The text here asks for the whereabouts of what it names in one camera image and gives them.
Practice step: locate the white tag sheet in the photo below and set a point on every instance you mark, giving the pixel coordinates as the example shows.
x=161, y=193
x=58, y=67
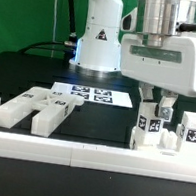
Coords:
x=96, y=95

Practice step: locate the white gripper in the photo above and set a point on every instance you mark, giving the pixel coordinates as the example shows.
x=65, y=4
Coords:
x=171, y=67

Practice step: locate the white chair back frame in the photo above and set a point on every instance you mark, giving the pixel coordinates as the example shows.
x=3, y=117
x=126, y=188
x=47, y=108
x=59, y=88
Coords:
x=53, y=108

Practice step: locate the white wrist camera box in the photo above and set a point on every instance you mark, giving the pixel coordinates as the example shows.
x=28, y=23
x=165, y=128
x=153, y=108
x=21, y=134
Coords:
x=128, y=23

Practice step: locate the white front fence bar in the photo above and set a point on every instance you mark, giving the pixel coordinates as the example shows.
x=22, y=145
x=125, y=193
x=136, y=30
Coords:
x=80, y=155

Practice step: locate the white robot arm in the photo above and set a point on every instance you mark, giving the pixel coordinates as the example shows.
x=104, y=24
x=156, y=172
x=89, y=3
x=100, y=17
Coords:
x=155, y=44

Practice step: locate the white chair seat part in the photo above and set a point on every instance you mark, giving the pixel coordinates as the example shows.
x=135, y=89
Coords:
x=165, y=143

